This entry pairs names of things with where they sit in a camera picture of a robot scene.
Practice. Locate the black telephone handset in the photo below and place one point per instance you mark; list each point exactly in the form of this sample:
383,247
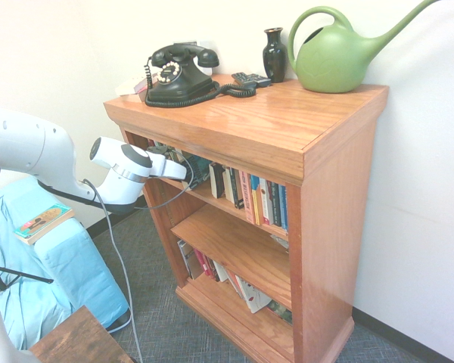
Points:
181,51

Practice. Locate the wooden bookshelf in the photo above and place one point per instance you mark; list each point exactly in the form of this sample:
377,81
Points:
325,189

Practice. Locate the black rotary telephone base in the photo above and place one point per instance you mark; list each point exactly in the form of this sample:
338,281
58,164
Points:
189,85

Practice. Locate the dark green flat book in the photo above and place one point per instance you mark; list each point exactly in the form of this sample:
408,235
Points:
282,312

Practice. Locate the teal and orange paperback book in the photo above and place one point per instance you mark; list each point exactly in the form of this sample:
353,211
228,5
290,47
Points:
45,223

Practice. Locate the black remote control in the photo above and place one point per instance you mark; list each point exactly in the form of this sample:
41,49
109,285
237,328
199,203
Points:
242,78
260,80

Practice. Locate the black tripod stand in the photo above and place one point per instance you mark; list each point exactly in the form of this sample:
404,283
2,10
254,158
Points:
7,274

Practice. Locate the black spine book white text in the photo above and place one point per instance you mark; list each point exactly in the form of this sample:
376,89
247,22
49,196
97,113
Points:
236,189

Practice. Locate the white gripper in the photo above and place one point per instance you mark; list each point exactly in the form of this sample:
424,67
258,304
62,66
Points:
170,169

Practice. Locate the black glossy vase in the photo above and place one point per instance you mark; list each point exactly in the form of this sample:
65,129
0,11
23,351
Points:
274,56

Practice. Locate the black rotary telephone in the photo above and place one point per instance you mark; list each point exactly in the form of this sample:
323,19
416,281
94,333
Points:
212,94

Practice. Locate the green spine book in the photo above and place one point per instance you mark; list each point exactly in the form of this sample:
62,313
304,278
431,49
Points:
166,146

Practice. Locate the plain white book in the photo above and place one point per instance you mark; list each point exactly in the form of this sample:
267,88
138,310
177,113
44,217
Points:
221,272

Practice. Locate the small grey patterned item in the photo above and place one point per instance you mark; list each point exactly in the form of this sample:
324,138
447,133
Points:
280,241

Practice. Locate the white book with red figures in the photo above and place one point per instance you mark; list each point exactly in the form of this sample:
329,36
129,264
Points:
254,296

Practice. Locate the dark maroon spine book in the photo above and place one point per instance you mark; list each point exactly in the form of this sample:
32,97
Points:
213,269

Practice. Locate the white and red spine book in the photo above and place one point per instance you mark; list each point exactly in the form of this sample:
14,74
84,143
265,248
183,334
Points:
265,202

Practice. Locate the grey and white cover book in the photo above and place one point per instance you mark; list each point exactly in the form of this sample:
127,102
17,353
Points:
191,261

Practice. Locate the Darwin's Radio paperback book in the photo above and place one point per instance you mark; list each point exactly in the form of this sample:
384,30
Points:
203,166

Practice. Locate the salmon pink spine book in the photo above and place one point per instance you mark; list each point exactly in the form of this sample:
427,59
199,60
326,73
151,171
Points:
246,196

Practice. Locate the dark brown wooden table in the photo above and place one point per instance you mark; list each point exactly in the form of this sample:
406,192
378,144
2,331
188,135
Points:
83,336

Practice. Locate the white paperback book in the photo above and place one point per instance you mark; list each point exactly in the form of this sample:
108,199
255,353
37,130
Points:
128,86

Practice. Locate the thick black spine book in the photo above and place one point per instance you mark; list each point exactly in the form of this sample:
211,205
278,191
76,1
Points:
216,180

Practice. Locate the pink-edged paperback book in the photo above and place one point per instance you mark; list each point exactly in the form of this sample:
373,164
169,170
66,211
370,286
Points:
142,84

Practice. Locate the dark red spine book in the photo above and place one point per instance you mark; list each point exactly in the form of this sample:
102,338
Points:
150,143

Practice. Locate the blue and yellow spine book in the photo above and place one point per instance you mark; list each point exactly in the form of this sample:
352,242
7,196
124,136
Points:
256,200

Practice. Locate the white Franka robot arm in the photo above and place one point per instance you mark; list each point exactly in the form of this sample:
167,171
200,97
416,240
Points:
117,185

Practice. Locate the green plastic watering can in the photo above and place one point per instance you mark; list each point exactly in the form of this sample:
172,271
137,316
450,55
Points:
329,60

